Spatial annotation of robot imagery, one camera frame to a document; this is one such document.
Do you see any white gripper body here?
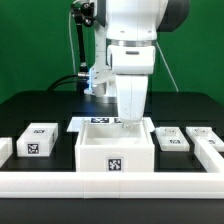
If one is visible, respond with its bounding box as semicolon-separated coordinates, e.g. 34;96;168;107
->
107;45;156;123

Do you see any white cabinet body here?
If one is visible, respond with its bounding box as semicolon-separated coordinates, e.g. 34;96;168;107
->
75;120;155;172

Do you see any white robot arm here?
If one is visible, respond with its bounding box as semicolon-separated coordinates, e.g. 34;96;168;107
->
90;0;190;126

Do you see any white cabinet top box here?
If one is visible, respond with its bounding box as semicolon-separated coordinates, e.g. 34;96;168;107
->
17;123;58;157

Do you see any white marker base sheet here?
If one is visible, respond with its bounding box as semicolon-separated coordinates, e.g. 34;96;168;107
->
67;117;155;132

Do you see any white U-shaped fence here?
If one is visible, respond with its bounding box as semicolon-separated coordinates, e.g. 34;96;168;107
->
0;136;224;200

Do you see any white thin cable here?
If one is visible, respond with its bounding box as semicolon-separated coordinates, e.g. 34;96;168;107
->
155;43;180;93

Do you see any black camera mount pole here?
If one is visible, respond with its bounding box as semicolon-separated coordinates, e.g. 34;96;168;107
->
71;0;94;72

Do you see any black cable bundle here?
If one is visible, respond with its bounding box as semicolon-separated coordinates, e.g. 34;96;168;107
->
46;73;88;92

